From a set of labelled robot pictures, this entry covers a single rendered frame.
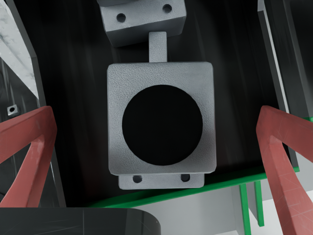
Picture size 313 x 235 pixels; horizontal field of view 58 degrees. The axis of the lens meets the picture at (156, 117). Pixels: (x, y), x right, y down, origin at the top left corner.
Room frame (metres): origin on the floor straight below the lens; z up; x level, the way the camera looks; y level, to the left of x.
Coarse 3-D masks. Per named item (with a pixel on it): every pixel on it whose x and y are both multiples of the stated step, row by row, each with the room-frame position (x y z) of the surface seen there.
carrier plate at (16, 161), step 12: (12, 156) 0.18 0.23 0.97; (24, 156) 0.17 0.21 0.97; (0, 168) 0.16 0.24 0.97; (12, 168) 0.16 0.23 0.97; (0, 180) 0.14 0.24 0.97; (12, 180) 0.14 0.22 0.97; (48, 180) 0.13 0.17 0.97; (0, 192) 0.13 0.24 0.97; (48, 192) 0.11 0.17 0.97; (48, 204) 0.10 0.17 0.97
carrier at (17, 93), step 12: (0, 60) 0.37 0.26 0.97; (0, 72) 0.34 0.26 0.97; (12, 72) 0.34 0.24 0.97; (0, 84) 0.31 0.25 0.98; (12, 84) 0.31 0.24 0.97; (24, 84) 0.31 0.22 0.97; (0, 96) 0.29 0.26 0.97; (12, 96) 0.29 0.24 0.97; (24, 96) 0.28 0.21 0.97; (0, 108) 0.27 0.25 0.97; (24, 108) 0.26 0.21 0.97; (36, 108) 0.26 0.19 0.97; (0, 120) 0.24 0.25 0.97
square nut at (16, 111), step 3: (15, 105) 0.26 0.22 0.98; (9, 108) 0.26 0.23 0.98; (12, 108) 0.26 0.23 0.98; (15, 108) 0.26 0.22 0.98; (18, 108) 0.26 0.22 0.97; (9, 111) 0.25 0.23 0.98; (12, 111) 0.26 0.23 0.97; (15, 111) 0.25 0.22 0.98; (18, 111) 0.25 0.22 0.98; (9, 114) 0.25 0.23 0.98; (12, 114) 0.25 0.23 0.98; (15, 114) 0.25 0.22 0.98; (18, 114) 0.25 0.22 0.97
